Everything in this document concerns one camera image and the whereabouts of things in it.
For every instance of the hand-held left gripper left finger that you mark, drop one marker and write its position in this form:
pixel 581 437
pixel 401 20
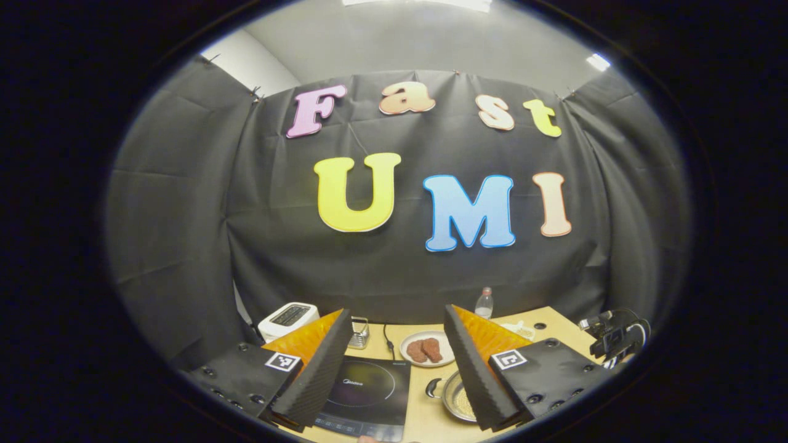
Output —
pixel 320 375

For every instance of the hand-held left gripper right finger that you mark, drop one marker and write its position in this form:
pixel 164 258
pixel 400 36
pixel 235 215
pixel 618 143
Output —
pixel 480 375

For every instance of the pile of soybeans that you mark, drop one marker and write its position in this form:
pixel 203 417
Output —
pixel 463 403

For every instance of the stainless steel pot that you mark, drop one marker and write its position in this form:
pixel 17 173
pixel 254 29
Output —
pixel 447 403

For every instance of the black induction cooktop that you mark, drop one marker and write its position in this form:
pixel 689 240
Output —
pixel 369 394

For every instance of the white round plate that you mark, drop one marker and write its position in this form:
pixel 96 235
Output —
pixel 449 351

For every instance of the brown meat piece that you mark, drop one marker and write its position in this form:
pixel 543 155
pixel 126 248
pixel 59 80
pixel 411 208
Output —
pixel 415 352
pixel 433 349

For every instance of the white divided tray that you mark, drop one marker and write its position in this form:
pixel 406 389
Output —
pixel 517 329

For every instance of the white toaster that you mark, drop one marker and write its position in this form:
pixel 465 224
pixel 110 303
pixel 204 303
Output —
pixel 286 320

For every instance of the clear plastic water bottle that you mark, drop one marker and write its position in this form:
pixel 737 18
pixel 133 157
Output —
pixel 484 304

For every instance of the black backdrop cloth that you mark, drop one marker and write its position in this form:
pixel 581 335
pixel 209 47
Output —
pixel 277 246

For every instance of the small ceiling light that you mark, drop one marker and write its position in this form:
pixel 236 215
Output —
pixel 598 61

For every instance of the large ceiling light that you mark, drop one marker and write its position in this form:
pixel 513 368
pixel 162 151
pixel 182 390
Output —
pixel 418 3

